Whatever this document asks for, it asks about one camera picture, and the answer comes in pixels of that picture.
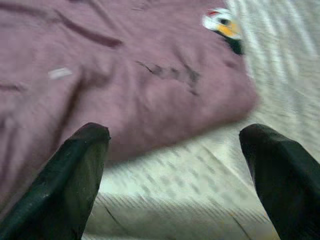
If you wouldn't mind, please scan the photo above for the purple quilt with cartoon prints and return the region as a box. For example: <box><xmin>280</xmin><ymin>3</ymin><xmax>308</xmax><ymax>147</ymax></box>
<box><xmin>0</xmin><ymin>0</ymin><xmax>261</xmax><ymax>216</ymax></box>

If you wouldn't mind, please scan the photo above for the white quilted mattress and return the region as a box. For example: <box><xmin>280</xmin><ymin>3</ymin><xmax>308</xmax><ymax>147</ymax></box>
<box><xmin>82</xmin><ymin>0</ymin><xmax>320</xmax><ymax>240</ymax></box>

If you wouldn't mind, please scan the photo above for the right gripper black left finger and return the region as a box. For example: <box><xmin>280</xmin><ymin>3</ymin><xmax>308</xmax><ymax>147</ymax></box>
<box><xmin>0</xmin><ymin>122</ymin><xmax>111</xmax><ymax>240</ymax></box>

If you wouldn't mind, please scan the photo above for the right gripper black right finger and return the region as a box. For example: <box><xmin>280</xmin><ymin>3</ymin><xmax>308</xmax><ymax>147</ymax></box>
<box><xmin>238</xmin><ymin>123</ymin><xmax>320</xmax><ymax>240</ymax></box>

